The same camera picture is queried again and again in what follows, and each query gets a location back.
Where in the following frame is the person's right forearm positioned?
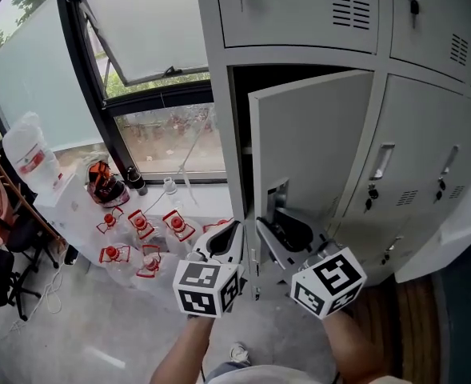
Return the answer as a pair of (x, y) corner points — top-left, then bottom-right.
(321, 309), (385, 384)

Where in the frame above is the wooden coat rack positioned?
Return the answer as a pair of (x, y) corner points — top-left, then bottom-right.
(0, 128), (66, 244)

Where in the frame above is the grey metal locker cabinet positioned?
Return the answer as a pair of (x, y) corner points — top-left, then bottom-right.
(194, 0), (471, 302)

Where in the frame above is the black thermos bottle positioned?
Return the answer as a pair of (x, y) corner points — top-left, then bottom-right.
(125, 166), (150, 197)

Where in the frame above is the grey locker door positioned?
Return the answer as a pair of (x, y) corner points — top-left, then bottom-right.
(247, 69), (376, 300)

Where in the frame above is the orange and black helmet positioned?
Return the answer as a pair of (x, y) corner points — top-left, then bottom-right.
(86, 160), (131, 209)

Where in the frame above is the small clear plastic bottle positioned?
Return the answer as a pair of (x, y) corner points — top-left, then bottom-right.
(162, 176), (185, 212)

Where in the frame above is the person's white shoe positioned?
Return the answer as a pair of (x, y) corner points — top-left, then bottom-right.
(229, 342), (252, 365)

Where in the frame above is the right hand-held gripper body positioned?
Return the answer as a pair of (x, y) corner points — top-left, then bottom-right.
(286, 238), (369, 320)

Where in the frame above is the large clear water barrel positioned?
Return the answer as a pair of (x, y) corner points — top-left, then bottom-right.
(2, 111), (62, 194)

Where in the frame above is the white floor cable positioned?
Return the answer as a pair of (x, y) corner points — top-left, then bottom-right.
(0, 260), (66, 338)

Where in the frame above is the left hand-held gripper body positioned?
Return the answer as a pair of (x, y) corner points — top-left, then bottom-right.
(173, 236), (246, 319)

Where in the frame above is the cluster of red-capped water jugs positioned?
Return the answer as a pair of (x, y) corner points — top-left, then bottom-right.
(95, 206), (236, 291)

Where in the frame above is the black window frame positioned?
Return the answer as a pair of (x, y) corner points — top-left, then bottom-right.
(0, 0), (229, 186)

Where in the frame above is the black office chair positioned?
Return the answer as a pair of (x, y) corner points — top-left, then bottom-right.
(0, 210), (62, 322)

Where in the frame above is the white hanging cord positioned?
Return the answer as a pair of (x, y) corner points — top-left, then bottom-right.
(178, 108), (216, 208)

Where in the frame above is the white box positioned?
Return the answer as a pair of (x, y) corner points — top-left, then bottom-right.
(34, 173), (100, 251)

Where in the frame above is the person's grey shirt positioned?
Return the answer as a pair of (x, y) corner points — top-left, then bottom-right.
(204, 362), (414, 384)

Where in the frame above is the person's left forearm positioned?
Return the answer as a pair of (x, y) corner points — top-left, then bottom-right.
(150, 314), (217, 384)

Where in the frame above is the tilted frosted window sash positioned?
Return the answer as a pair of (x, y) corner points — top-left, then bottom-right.
(74, 0), (211, 87)

